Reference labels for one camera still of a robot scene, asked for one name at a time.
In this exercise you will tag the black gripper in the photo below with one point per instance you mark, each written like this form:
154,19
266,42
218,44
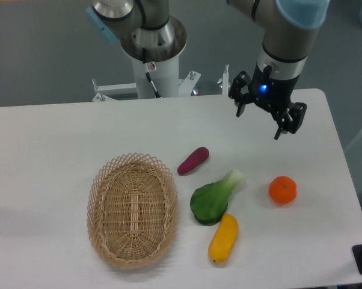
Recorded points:
272,95

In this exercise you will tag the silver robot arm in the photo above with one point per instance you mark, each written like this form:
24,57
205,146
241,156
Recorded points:
290,28

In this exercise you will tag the purple sweet potato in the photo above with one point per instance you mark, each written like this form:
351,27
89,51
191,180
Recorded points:
196,158

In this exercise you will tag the orange tangerine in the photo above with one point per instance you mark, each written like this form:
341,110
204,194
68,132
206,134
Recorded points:
282,190

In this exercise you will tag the green bok choy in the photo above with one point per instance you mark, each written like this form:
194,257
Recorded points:
209,202

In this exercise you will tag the yellow mango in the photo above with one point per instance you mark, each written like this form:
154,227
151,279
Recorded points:
224,239

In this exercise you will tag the woven wicker basket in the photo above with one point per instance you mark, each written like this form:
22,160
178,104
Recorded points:
132,211

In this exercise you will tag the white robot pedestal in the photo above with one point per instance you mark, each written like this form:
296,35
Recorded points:
154,55

